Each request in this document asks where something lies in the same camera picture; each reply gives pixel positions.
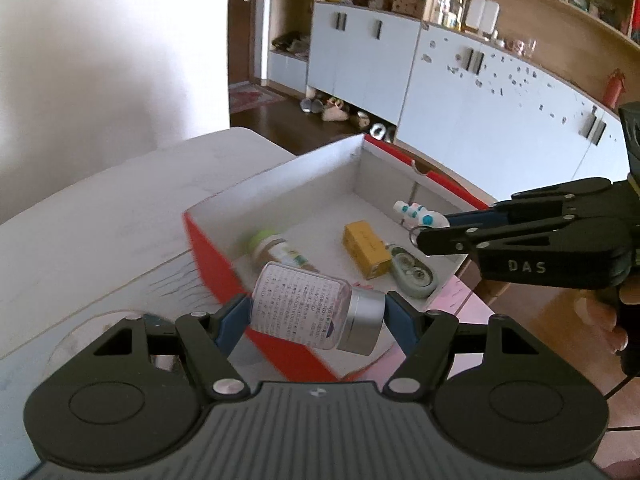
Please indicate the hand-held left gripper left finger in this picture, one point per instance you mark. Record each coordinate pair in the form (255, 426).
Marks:
(234, 327)

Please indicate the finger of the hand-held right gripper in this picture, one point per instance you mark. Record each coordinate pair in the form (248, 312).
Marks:
(475, 219)
(450, 242)

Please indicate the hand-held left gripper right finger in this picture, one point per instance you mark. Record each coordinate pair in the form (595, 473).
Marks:
(400, 325)

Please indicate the grey correction tape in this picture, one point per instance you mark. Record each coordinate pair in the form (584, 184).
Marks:
(412, 272)

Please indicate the clear bottle with silver cap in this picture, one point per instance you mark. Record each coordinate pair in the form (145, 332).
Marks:
(300, 305)

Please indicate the small yellow box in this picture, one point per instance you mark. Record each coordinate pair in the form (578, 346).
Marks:
(365, 247)

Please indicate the brown jar with green lid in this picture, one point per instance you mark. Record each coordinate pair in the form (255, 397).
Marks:
(280, 250)

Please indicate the red cardboard box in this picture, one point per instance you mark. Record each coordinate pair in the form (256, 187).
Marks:
(330, 215)

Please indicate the person's right hand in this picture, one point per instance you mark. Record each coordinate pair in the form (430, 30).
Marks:
(620, 341)

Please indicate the beige shoes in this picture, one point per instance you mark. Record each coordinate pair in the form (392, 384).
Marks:
(336, 111)

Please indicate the red tall object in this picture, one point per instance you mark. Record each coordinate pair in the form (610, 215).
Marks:
(616, 87)

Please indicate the clear glass cup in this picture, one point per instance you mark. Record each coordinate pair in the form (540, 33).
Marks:
(530, 47)

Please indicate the grey slippers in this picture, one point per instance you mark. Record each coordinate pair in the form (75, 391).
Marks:
(312, 105)

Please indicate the white storage containers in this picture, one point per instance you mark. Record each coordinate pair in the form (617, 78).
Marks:
(482, 15)

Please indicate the printed table mat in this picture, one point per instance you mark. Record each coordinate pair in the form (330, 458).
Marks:
(30, 385)

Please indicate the beige cardboard toy house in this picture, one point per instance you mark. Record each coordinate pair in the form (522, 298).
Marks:
(408, 4)

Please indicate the red floor rug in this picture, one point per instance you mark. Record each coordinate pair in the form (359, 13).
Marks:
(257, 99)

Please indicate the dark shoes on shelf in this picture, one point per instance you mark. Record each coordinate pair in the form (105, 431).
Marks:
(291, 44)

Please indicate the brown door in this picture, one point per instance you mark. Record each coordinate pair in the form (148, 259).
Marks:
(260, 35)

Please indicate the white wooden wall cabinet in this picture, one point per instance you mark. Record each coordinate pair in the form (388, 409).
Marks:
(450, 100)

